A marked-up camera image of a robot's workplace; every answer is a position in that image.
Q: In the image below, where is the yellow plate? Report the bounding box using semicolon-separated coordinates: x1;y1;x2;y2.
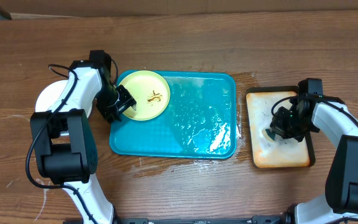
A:
119;70;170;121

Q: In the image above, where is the green yellow sponge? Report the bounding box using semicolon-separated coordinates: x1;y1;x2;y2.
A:
262;128;276;142

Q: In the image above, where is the white plate with brown sauce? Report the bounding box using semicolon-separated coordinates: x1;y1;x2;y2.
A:
35;79;93;119

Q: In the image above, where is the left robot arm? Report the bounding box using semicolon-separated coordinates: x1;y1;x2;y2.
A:
25;55;137;223

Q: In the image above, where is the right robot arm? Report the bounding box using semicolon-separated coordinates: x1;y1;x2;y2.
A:
264;94;358;223

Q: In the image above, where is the black tray with soapy water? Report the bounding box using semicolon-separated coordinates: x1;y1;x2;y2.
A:
246;86;315;168

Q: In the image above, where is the teal plastic tray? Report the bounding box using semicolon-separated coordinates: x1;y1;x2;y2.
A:
109;71;237;159

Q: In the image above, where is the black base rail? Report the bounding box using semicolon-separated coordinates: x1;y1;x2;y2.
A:
113;213;294;224

